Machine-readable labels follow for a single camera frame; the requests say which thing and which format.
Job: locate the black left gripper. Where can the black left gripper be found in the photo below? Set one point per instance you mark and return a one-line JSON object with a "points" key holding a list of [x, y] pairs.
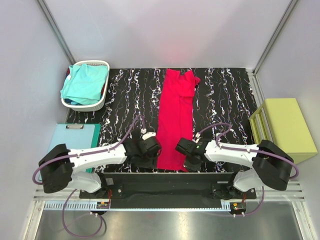
{"points": [[149, 162]]}

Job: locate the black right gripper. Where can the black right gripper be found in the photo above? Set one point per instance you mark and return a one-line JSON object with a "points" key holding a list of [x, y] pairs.
{"points": [[189, 166]]}

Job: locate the pink t shirt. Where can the pink t shirt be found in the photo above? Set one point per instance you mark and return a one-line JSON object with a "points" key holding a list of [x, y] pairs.
{"points": [[175, 118]]}

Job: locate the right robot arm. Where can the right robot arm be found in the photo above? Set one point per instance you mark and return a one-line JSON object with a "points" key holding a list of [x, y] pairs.
{"points": [[268, 164]]}

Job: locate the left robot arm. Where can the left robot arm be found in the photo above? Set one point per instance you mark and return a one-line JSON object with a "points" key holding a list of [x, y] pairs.
{"points": [[80, 160]]}

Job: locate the green cutting mat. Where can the green cutting mat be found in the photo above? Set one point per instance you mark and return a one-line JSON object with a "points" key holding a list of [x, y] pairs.
{"points": [[95, 129]]}

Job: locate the white laundry basket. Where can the white laundry basket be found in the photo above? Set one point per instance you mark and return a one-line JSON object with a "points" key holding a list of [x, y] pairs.
{"points": [[99, 105]]}

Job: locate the light blue clipboard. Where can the light blue clipboard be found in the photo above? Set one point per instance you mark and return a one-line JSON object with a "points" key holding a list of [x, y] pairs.
{"points": [[75, 137]]}

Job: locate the yellow green drawer box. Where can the yellow green drawer box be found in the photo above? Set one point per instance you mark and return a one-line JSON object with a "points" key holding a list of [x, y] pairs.
{"points": [[280, 120]]}

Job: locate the turquoise t shirt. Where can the turquoise t shirt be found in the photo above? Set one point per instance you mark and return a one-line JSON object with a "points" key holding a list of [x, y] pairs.
{"points": [[85, 84]]}

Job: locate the blue t shirt in basket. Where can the blue t shirt in basket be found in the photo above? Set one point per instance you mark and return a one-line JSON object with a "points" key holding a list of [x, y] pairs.
{"points": [[71, 102]]}

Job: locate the red t shirt in basket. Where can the red t shirt in basket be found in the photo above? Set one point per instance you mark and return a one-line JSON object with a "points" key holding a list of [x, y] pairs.
{"points": [[68, 76]]}

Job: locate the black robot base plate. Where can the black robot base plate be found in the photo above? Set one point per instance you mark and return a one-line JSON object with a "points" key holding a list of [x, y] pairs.
{"points": [[167, 191]]}

